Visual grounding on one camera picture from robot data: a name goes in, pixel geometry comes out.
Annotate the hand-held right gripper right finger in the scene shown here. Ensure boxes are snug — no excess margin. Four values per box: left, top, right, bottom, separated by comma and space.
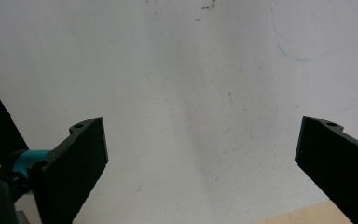
294, 115, 358, 224

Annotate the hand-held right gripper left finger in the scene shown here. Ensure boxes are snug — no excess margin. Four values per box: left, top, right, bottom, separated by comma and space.
27, 116, 109, 224

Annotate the white table mat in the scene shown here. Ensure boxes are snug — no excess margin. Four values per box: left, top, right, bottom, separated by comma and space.
0, 0, 358, 224

